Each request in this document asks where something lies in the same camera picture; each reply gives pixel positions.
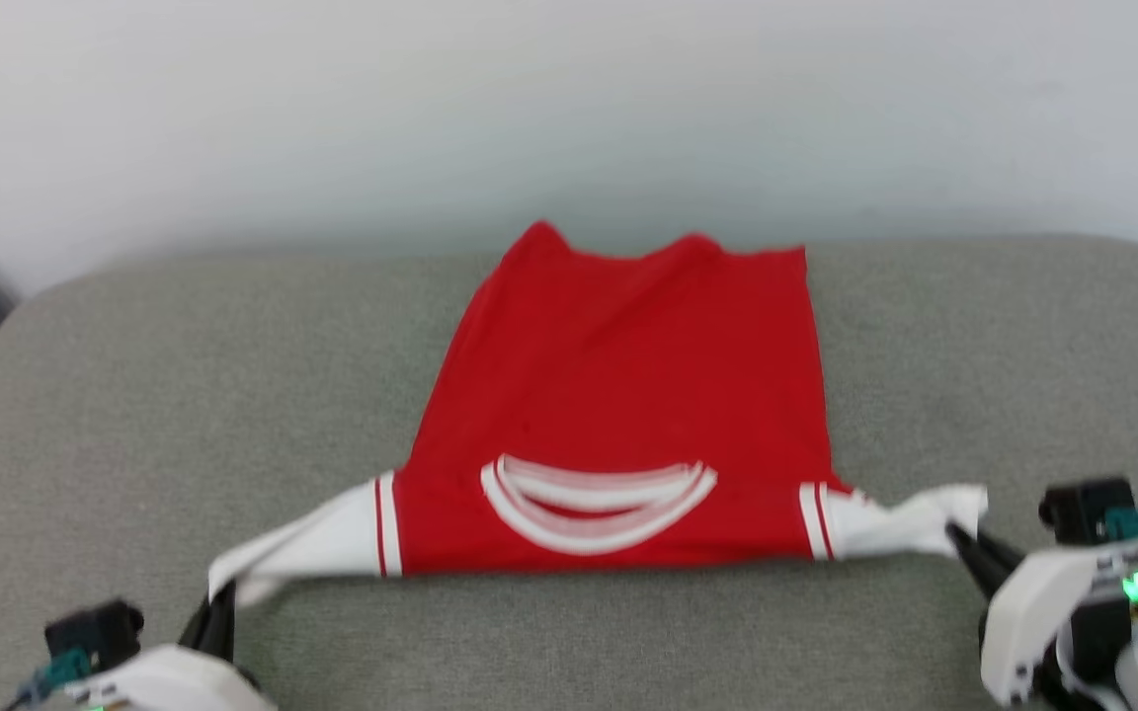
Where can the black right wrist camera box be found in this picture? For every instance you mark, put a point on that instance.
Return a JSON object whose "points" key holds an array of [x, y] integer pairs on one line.
{"points": [[1083, 509]]}

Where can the red white-trimmed shirt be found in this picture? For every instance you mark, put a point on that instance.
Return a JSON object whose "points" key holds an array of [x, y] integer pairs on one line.
{"points": [[618, 395]]}

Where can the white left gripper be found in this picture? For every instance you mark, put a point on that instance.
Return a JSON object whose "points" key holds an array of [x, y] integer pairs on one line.
{"points": [[169, 683]]}

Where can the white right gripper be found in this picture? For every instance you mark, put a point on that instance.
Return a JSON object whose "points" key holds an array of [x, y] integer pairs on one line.
{"points": [[1043, 612]]}

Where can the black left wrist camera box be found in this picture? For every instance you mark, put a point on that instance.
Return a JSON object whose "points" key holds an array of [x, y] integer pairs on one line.
{"points": [[95, 632]]}

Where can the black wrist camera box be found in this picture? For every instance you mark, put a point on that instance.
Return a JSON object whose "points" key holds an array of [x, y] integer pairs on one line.
{"points": [[95, 632], [1083, 509]]}

